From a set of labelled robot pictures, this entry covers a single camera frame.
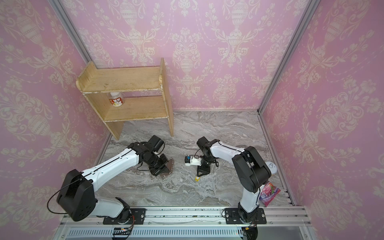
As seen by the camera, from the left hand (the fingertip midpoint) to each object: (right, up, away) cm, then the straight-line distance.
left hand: (172, 170), depth 79 cm
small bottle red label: (-36, +40, +12) cm, 55 cm away
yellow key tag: (+13, -7, +8) cm, 17 cm away
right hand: (+15, -3, +10) cm, 19 cm away
